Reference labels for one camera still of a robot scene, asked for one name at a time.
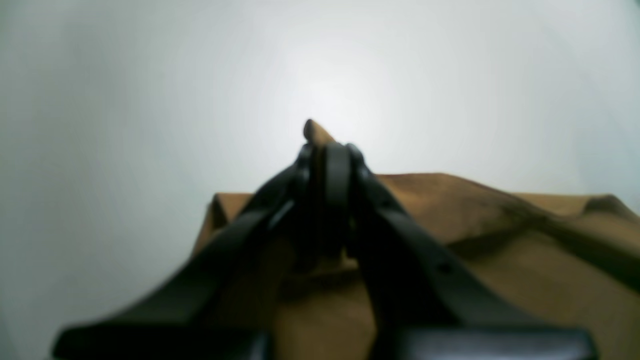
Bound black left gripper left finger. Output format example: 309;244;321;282
52;144;314;360

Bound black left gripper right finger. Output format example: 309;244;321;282
324;143;598;360

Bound brown T-shirt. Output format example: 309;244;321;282
192;119;640;360

